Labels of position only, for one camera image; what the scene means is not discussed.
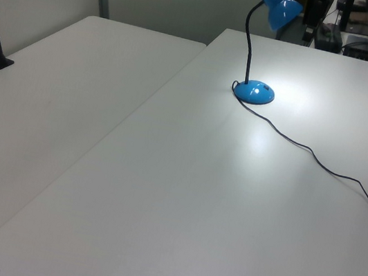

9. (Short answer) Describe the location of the blue gooseneck desk lamp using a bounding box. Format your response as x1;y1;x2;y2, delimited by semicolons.
228;0;305;110

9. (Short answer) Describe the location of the dark grey electronics box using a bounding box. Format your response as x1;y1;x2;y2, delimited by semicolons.
340;33;368;62

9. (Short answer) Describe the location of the black vertical pole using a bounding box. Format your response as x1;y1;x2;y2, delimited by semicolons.
337;0;356;33

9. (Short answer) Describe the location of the black lamp power cord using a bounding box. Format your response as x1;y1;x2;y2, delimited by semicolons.
213;78;368;225

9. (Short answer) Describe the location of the white side table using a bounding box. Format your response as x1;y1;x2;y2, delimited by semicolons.
0;1;210;270

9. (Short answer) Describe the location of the black green device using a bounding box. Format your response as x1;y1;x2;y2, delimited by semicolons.
313;21;347;54

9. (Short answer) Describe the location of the black rectangular box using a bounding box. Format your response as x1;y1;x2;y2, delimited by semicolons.
302;0;329;28

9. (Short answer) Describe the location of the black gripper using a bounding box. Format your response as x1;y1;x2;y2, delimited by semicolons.
302;24;316;47

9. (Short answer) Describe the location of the brown flat object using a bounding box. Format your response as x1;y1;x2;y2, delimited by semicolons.
348;11;368;26

